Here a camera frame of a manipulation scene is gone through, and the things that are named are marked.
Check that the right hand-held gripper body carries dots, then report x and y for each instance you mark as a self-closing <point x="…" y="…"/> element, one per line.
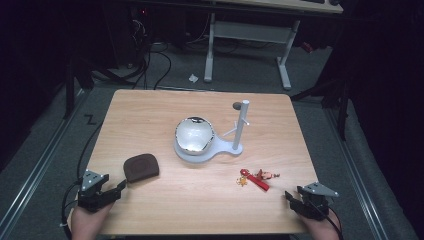
<point x="313" y="201"/>

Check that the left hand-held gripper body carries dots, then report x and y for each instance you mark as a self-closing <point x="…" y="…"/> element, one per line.
<point x="91" y="193"/>

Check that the brown pouch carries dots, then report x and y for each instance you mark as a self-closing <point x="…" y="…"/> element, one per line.
<point x="141" y="167"/>

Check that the white stand with pegs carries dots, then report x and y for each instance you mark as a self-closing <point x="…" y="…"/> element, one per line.
<point x="230" y="143"/>

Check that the shiny silver bowl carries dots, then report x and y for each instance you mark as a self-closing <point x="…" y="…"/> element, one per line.
<point x="194" y="135"/>

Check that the person's right hand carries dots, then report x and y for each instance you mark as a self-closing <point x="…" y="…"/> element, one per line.
<point x="322" y="228"/>

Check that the person's left hand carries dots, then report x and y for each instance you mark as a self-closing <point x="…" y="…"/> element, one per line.
<point x="87" y="222"/>

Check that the small dark round object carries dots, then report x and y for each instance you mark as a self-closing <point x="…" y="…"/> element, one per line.
<point x="237" y="106"/>

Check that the black metal stand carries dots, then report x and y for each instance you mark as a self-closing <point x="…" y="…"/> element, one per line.
<point x="336" y="100"/>
<point x="75" y="86"/>

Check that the crumpled white paper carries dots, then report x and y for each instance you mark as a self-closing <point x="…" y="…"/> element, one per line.
<point x="193" y="78"/>

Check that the small red object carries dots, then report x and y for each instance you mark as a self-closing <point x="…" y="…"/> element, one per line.
<point x="307" y="47"/>

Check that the white-legged desk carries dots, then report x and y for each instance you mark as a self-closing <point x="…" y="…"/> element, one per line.
<point x="260" y="33"/>

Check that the aluminium floor rail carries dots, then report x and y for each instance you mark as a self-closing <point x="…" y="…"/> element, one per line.
<point x="35" y="170"/>
<point x="357" y="180"/>

